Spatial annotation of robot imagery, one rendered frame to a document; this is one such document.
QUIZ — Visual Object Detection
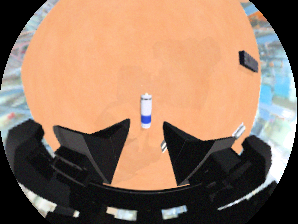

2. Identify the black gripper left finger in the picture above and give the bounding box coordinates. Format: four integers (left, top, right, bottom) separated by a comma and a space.
52, 117, 130, 185

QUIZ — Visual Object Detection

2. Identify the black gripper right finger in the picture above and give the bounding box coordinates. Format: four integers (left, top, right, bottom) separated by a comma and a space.
162, 120, 237, 186

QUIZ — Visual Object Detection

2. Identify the grey and blue battery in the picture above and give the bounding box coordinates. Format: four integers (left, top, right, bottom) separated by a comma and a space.
140, 93, 152, 128

